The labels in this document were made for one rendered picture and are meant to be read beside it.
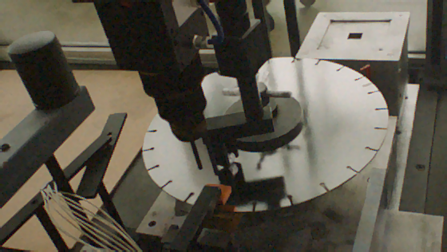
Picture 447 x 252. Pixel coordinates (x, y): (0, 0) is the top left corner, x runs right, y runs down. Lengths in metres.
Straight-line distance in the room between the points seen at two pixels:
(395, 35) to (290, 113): 0.34
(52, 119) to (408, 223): 0.47
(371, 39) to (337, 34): 0.07
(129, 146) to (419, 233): 0.61
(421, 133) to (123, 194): 0.55
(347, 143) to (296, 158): 0.07
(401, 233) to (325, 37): 0.43
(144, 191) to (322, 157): 0.43
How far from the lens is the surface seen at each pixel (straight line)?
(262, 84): 0.66
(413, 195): 0.84
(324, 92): 0.72
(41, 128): 0.64
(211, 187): 0.56
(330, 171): 0.59
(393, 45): 0.92
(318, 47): 0.94
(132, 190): 0.96
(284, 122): 0.66
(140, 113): 1.15
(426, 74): 1.09
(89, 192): 0.71
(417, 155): 0.91
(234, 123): 0.58
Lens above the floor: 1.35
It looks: 36 degrees down
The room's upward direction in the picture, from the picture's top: 12 degrees counter-clockwise
